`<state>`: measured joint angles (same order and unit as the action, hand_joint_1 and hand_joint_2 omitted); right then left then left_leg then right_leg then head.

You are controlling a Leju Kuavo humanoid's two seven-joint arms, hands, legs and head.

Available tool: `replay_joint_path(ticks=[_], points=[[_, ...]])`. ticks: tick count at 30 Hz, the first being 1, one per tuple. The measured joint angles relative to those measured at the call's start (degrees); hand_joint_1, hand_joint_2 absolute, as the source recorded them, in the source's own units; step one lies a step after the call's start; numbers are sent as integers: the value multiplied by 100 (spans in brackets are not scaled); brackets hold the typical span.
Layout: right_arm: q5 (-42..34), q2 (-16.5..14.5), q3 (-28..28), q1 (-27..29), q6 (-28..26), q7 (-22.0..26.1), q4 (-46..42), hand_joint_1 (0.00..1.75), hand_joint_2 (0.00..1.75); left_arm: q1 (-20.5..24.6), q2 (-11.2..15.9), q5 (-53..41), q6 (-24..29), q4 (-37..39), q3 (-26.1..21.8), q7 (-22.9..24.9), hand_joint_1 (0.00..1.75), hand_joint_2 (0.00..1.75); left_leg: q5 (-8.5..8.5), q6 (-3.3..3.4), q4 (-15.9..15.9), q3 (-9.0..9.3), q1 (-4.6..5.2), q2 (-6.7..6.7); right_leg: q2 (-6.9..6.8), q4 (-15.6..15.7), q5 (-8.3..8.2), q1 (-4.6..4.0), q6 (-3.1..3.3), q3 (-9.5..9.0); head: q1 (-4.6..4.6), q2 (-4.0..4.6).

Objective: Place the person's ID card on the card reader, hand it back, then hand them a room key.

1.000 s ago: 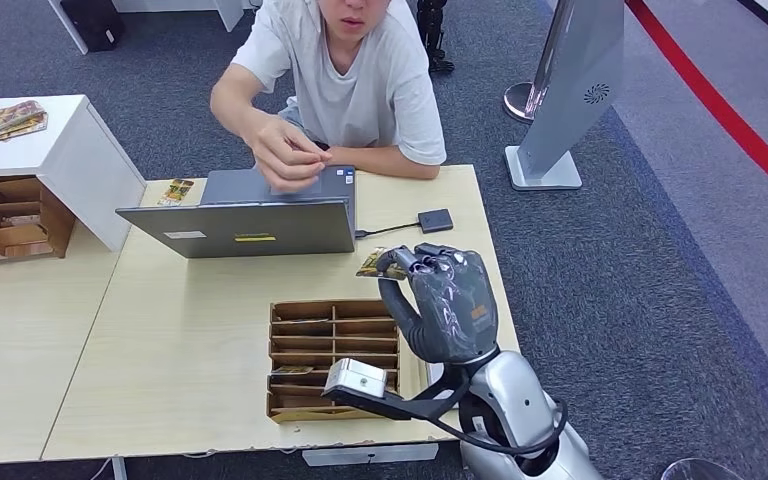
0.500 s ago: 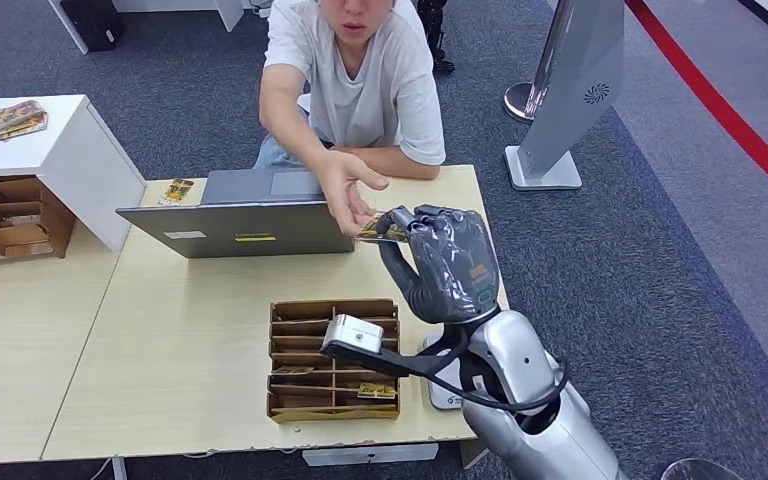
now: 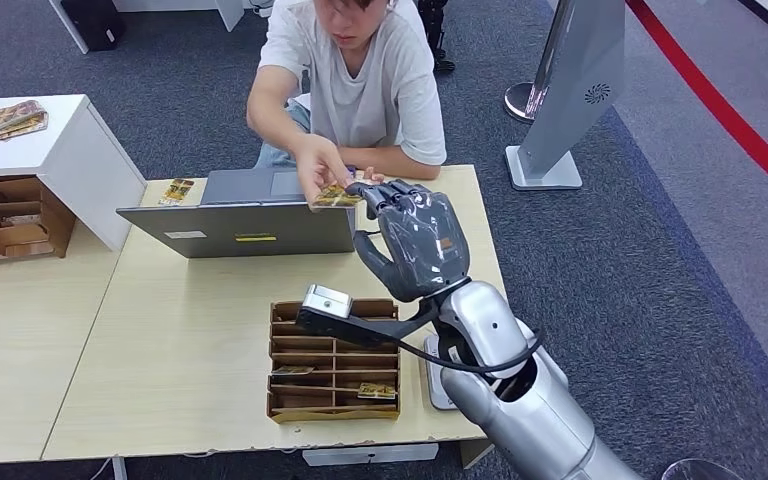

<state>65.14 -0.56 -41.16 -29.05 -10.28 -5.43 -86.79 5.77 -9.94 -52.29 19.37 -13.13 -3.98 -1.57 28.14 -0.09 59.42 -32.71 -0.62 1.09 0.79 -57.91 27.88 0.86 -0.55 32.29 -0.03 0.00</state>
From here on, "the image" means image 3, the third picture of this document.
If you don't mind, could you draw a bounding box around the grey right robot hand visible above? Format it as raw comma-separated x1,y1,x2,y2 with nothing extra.
346,178,473,304

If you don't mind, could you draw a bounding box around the beige desk side panel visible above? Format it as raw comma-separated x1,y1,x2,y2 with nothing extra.
458,438,495,470

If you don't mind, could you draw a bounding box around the grey laptop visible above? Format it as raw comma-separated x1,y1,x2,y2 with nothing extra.
115,165,359,260

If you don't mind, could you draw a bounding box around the white desk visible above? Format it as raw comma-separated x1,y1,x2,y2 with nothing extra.
47,0,273,56

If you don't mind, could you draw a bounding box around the person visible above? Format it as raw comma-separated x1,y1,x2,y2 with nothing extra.
246,0,448,205

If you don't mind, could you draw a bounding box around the wooden card organizer tray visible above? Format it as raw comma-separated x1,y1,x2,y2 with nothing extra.
265,299,402,424

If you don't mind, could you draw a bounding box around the black stand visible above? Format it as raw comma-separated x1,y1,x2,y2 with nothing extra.
423,0,456,75

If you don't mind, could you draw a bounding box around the white card reader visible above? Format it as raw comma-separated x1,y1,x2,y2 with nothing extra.
423,334,458,412

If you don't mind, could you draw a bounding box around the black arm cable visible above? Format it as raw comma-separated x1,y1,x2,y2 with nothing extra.
383,331,544,376

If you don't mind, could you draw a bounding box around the black box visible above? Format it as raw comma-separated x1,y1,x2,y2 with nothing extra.
59,0,127,53

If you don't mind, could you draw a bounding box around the red barrier belt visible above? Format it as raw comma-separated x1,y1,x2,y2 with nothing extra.
625,0,768,217

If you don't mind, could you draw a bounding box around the grey standing sign panel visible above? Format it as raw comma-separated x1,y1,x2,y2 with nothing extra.
504,0,627,192

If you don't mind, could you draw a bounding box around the chrome stanchion post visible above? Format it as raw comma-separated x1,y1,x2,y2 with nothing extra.
503,0,576,125

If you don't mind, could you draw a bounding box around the person's right hand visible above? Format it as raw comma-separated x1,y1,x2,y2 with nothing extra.
294,134,352,205

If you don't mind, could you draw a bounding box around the white desk crossbar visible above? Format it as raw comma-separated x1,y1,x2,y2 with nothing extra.
301,443,440,468

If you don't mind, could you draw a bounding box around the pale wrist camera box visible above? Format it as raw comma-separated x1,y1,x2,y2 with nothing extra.
301,284,354,321

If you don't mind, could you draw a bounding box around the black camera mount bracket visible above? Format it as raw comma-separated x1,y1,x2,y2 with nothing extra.
295,307,445,349

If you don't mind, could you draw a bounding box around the clear plastic dome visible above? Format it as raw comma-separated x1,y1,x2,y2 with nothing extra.
660,458,746,480

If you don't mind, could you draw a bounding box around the white cabinet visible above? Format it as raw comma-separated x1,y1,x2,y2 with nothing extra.
0,94,148,253

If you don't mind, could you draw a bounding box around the brown wooden shelf organizer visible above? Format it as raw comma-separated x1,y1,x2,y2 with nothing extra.
0,174,77,268

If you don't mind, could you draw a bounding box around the stack of patterned cards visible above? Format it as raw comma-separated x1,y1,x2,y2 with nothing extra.
0,99,49,143

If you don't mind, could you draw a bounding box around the yellow patterned ID card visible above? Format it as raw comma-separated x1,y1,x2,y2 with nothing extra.
157,178,196,208

